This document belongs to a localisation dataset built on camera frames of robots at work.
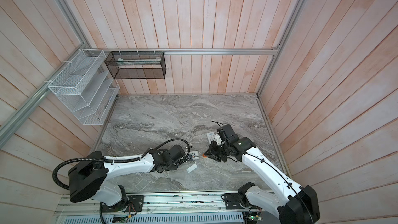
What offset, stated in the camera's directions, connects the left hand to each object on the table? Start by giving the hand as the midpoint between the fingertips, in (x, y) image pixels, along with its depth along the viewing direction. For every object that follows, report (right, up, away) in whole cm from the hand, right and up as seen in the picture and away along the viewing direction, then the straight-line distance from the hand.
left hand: (172, 158), depth 86 cm
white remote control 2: (+23, +10, +9) cm, 27 cm away
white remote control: (+13, +2, +1) cm, 14 cm away
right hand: (+18, +5, -9) cm, 21 cm away
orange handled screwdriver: (+17, +4, -9) cm, 20 cm away
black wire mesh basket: (-28, +58, +19) cm, 67 cm away
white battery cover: (+11, -5, -2) cm, 12 cm away
